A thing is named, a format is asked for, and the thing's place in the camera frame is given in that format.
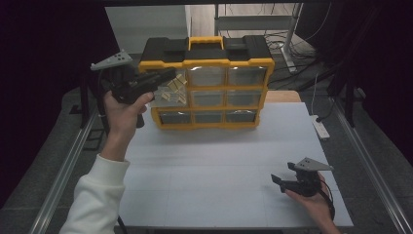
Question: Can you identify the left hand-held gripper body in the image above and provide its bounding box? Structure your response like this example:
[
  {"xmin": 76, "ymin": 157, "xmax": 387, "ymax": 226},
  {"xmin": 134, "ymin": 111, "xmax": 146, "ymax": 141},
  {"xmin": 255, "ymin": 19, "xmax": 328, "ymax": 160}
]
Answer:
[{"xmin": 90, "ymin": 49, "xmax": 157, "ymax": 129}]

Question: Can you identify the transparent plastic drawer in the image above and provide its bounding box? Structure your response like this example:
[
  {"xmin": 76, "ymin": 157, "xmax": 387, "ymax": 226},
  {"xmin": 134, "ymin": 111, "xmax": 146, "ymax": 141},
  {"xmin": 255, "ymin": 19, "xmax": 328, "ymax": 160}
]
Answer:
[{"xmin": 149, "ymin": 71, "xmax": 190, "ymax": 109}]

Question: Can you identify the white cable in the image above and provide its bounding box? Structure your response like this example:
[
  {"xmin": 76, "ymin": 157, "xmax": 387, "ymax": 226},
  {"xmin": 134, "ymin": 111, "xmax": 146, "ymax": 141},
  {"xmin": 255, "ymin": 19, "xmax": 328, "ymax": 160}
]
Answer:
[{"xmin": 311, "ymin": 73, "xmax": 321, "ymax": 117}]

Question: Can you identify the black stand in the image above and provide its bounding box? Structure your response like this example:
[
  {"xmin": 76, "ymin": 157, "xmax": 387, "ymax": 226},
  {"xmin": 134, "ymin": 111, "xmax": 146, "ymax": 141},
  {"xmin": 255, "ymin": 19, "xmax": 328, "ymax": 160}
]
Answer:
[
  {"xmin": 326, "ymin": 72, "xmax": 358, "ymax": 129},
  {"xmin": 69, "ymin": 76, "xmax": 99, "ymax": 130}
]

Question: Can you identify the white power strip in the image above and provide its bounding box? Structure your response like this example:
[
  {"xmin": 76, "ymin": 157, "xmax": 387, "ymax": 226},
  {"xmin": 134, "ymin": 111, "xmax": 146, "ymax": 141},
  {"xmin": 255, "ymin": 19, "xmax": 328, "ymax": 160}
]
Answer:
[{"xmin": 311, "ymin": 114, "xmax": 331, "ymax": 140}]

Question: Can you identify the black power cable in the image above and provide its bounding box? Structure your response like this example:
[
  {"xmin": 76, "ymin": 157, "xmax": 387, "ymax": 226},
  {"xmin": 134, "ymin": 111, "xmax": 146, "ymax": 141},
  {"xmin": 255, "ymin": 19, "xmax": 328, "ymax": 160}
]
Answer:
[{"xmin": 315, "ymin": 97, "xmax": 337, "ymax": 124}]

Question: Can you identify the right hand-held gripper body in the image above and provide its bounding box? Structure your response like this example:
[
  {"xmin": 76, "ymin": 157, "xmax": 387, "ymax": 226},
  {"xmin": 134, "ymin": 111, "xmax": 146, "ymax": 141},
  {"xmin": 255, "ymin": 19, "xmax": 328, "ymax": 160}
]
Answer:
[{"xmin": 286, "ymin": 157, "xmax": 335, "ymax": 198}]

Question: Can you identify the person's left hand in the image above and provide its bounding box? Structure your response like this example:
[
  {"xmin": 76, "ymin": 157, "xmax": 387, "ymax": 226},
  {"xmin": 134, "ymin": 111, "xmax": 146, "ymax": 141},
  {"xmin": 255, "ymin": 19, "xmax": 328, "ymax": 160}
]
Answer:
[{"xmin": 102, "ymin": 90, "xmax": 156, "ymax": 145}]

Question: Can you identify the wooden board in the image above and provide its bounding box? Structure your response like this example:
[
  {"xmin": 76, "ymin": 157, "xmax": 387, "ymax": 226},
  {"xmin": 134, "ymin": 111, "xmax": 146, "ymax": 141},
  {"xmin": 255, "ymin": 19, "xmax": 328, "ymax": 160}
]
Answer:
[{"xmin": 265, "ymin": 90, "xmax": 303, "ymax": 104}]

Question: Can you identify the yellow black organizer box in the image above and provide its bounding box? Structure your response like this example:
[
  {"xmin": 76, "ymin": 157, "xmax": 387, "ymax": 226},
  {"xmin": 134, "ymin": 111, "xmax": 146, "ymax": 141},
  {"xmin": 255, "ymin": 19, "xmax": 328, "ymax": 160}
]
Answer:
[{"xmin": 138, "ymin": 34, "xmax": 276, "ymax": 131}]

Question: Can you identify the dark curtain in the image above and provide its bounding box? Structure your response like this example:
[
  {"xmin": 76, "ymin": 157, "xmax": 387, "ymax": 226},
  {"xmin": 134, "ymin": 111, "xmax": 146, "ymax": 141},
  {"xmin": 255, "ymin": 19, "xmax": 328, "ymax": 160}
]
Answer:
[
  {"xmin": 295, "ymin": 0, "xmax": 413, "ymax": 157},
  {"xmin": 0, "ymin": 0, "xmax": 121, "ymax": 209}
]

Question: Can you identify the grey metal shelf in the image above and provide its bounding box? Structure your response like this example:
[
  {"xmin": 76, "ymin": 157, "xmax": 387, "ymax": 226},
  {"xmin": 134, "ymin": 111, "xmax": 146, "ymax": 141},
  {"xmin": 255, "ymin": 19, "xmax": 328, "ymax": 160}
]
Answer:
[{"xmin": 213, "ymin": 3, "xmax": 295, "ymax": 37}]

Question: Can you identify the aluminium rail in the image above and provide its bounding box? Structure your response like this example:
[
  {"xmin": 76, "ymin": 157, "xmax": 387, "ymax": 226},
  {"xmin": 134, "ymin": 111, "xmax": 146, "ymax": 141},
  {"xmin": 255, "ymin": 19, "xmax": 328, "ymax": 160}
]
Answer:
[
  {"xmin": 28, "ymin": 108, "xmax": 99, "ymax": 234},
  {"xmin": 330, "ymin": 97, "xmax": 413, "ymax": 234}
]

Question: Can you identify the person's right hand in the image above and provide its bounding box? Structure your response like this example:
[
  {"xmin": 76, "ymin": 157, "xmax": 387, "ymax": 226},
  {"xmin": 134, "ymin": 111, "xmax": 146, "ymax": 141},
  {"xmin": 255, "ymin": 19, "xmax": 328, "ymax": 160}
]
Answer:
[{"xmin": 284, "ymin": 174, "xmax": 336, "ymax": 226}]

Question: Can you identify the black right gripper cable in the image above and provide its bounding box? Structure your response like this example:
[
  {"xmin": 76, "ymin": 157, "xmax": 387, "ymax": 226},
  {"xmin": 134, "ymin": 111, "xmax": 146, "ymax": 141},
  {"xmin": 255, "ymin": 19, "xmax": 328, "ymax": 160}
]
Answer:
[{"xmin": 319, "ymin": 179, "xmax": 336, "ymax": 219}]

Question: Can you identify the bundle of black floor cables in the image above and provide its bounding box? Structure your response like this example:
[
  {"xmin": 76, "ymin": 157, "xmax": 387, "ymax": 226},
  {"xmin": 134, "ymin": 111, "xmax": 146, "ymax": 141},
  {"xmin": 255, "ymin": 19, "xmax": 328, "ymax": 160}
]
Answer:
[{"xmin": 263, "ymin": 29, "xmax": 329, "ymax": 91}]

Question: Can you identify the grey metal stand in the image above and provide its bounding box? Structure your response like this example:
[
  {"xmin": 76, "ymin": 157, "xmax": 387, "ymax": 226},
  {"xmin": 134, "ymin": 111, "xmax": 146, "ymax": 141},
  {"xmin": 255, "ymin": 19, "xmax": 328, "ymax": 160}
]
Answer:
[{"xmin": 280, "ymin": 3, "xmax": 305, "ymax": 74}]

